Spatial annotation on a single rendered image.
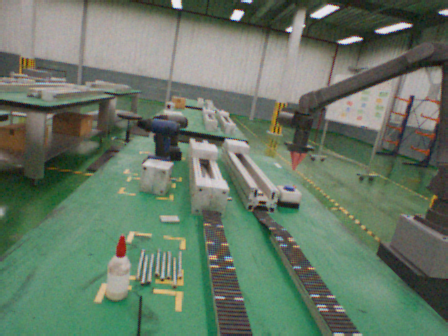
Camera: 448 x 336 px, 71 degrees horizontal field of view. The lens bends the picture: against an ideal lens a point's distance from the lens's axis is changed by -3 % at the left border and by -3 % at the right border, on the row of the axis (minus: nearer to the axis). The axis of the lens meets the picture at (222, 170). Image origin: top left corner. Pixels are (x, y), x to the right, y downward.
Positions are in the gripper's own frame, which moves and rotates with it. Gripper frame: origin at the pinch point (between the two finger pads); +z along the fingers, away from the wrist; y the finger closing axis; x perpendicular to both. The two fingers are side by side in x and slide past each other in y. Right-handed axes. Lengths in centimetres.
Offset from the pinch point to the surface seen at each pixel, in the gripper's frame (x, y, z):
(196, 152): -18.8, 36.0, 4.0
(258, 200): 12.8, 14.3, 10.3
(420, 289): 45, -28, 19
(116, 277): 65, 50, 10
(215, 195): 22.2, 30.3, 7.5
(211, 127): -177, 18, 12
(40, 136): -177, 167, 45
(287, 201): 4.5, 0.9, 12.0
